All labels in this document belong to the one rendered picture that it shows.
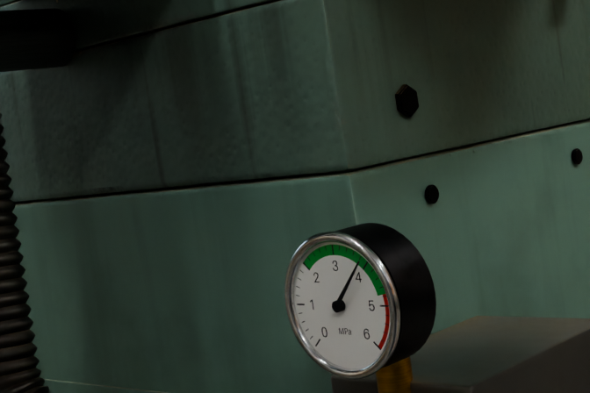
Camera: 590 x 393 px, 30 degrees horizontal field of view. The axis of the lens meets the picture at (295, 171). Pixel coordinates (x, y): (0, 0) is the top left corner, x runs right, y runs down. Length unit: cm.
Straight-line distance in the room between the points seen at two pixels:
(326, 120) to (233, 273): 11
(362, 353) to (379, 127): 14
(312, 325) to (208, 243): 15
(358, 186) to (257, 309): 10
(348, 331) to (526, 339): 11
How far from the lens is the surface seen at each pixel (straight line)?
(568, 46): 71
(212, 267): 61
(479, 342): 54
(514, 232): 64
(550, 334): 54
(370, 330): 46
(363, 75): 55
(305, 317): 48
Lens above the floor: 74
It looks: 3 degrees down
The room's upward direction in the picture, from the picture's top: 9 degrees counter-clockwise
